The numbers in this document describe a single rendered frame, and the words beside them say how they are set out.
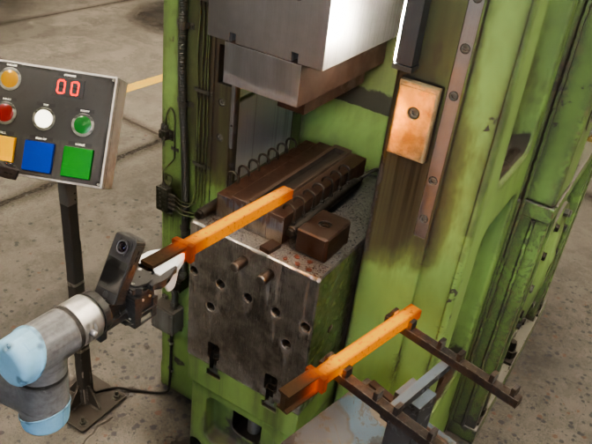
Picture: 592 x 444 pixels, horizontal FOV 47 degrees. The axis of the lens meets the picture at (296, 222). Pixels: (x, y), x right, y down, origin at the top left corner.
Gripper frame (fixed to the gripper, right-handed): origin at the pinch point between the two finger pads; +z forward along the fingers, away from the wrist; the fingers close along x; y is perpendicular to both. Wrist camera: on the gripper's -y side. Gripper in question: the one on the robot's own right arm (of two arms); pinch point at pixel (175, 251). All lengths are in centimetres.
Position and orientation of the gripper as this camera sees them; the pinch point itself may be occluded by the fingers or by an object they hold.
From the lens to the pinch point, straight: 123.0
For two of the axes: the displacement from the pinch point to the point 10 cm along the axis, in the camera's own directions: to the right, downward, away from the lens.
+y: -1.2, 8.6, 5.0
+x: 8.4, 3.6, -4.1
